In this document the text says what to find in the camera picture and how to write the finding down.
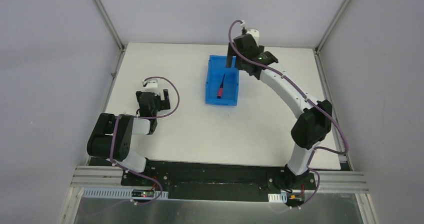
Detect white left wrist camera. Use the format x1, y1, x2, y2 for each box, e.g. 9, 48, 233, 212
143, 79, 158, 93

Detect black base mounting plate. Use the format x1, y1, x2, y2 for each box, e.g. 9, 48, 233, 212
120, 160, 317, 204

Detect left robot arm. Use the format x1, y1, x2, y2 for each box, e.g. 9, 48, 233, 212
86, 89, 171, 173

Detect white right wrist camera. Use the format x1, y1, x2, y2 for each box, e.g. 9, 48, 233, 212
247, 28, 260, 42

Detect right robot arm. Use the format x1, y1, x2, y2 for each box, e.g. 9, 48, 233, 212
227, 33, 333, 192

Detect aluminium frame rail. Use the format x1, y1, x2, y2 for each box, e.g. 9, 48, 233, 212
70, 166, 370, 195

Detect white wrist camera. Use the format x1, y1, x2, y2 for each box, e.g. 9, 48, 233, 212
143, 79, 158, 93
247, 28, 260, 42

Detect blue plastic bin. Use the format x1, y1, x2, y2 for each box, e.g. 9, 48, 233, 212
205, 55, 240, 106

